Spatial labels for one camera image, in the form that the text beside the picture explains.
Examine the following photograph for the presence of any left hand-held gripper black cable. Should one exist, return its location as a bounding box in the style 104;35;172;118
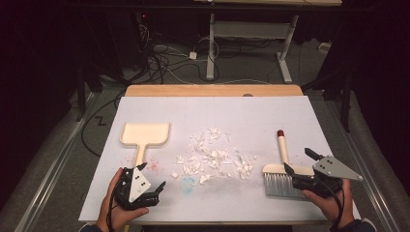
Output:
106;180;124;232

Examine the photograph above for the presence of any white board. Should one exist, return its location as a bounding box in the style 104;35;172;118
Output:
78;95;362;223

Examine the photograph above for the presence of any hand-held gripper black cable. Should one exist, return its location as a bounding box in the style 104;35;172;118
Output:
106;180;124;232
317;180;345;230

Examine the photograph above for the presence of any long black floor cable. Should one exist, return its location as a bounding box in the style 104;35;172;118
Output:
80;91;127;159

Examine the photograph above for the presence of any black metal stand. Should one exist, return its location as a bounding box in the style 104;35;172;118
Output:
75;64;104;123
303;71;352;133

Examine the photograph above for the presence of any pile of white paper scraps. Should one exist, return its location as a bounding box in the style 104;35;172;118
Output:
170;127;259;186

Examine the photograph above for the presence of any person's left hand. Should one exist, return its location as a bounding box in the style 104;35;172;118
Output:
96;167;150;232

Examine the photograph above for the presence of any cream hand brush red-tipped handle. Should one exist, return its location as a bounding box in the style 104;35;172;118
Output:
262;129;315;201

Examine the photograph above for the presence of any white metal-legged desk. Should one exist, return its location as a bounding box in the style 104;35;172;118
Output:
192;0;343;84

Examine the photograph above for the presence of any aluminium floor rail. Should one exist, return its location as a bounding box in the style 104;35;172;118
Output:
14;91;98;232
325;100;400;232

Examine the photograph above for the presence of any thin white floor cable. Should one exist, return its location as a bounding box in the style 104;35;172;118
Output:
163;66;272;86

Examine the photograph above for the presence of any wooden table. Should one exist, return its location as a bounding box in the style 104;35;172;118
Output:
84;84;333;226

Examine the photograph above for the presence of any cream plastic dustpan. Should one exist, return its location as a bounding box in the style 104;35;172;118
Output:
119;122;171;168

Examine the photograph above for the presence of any dark equipment with red light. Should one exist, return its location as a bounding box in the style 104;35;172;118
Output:
133;12;153;71

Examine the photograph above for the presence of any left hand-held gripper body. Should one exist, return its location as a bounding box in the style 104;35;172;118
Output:
113;164;161;211

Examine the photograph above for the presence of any right hand-held gripper black cable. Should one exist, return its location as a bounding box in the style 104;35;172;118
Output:
317;180;345;230

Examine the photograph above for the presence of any person's right hand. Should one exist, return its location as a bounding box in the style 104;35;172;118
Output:
301;178;356;230

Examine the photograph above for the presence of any tangle of black cables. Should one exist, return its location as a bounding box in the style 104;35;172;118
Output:
138;23;220;85

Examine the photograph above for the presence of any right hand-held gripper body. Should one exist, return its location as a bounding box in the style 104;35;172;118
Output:
291;156;364;199

